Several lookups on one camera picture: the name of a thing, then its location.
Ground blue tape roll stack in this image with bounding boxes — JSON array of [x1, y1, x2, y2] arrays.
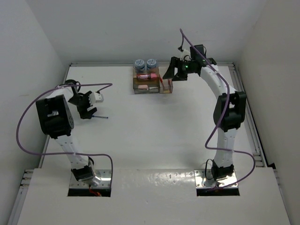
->
[[134, 59, 145, 74]]

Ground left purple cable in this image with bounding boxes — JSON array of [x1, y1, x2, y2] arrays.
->
[[15, 82, 113, 179]]

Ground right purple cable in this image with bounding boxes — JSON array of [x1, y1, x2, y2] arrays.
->
[[179, 28, 256, 191]]

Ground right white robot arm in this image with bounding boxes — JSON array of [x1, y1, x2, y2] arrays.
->
[[163, 45, 246, 180]]

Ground metal base plate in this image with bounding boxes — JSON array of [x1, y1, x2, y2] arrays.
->
[[194, 169, 238, 189], [69, 170, 112, 189]]

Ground transparent tiered desk organizer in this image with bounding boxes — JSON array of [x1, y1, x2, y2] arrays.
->
[[133, 61, 160, 94]]

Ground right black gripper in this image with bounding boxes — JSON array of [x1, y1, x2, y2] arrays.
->
[[164, 56, 195, 81]]

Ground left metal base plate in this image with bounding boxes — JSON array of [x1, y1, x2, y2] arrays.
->
[[69, 170, 112, 189]]

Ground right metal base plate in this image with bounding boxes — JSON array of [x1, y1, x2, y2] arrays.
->
[[194, 169, 238, 189]]

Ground pink cap glue stick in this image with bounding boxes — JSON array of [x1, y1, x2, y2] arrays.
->
[[136, 73, 158, 81]]

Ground purple cable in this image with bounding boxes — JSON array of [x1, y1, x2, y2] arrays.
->
[[15, 82, 113, 179], [179, 28, 256, 191]]

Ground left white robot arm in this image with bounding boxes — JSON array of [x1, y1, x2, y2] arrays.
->
[[36, 80, 97, 185]]

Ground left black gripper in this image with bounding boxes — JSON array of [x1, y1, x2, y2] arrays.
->
[[68, 91, 97, 119]]

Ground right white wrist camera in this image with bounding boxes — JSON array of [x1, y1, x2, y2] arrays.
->
[[178, 47, 191, 61]]

